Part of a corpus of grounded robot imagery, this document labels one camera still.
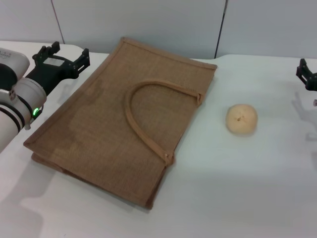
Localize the brown jute handbag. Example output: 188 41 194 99
23 36 218 210

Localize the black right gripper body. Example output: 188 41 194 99
306 71 317 91

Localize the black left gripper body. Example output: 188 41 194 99
26 57 76 96

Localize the round egg yolk pastry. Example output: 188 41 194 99
225 104 258 136

